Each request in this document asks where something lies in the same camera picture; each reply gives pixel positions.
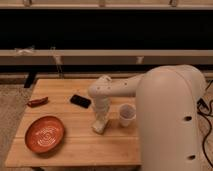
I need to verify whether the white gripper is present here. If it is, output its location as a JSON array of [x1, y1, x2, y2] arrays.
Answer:
[[94, 98, 110, 121]]

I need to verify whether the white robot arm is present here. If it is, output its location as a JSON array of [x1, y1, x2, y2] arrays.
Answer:
[[88, 65, 206, 171]]

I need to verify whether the black smartphone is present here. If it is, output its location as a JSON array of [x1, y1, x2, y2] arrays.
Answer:
[[70, 94, 91, 108]]

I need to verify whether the clear plastic cup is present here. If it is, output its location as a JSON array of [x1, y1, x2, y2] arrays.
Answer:
[[119, 104, 136, 127]]

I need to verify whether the wooden table board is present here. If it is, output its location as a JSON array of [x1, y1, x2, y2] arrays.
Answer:
[[5, 79, 141, 167]]

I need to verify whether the orange round plate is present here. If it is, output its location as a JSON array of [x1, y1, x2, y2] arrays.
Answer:
[[25, 116, 65, 154]]

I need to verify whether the black stand leg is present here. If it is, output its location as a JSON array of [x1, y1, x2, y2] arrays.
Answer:
[[24, 72, 37, 88]]

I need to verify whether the black cable on floor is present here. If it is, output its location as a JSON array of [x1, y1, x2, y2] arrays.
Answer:
[[196, 79, 213, 168]]

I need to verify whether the grey horizontal rail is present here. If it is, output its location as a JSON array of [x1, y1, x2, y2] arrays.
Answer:
[[0, 49, 213, 65]]

